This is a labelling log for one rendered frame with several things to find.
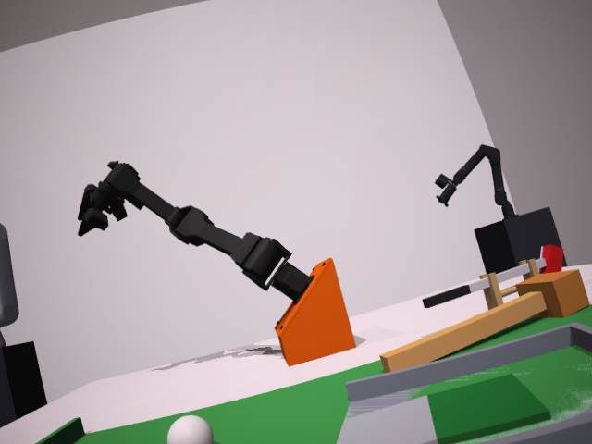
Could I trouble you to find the green putting mat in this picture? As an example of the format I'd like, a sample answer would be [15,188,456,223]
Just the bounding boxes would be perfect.
[73,304,592,444]

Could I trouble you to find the white ball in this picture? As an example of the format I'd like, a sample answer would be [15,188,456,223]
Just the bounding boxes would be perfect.
[167,415,214,444]

